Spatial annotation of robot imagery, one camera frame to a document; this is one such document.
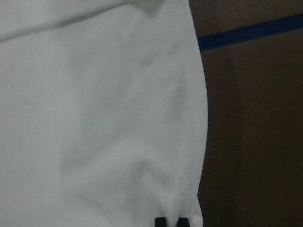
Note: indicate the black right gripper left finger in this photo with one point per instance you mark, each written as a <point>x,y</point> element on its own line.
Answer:
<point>160,222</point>

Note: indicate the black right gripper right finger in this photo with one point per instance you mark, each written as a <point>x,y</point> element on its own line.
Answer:
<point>182,222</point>

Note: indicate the white long-sleeve printed shirt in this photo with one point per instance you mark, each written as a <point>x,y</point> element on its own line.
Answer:
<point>103,113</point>

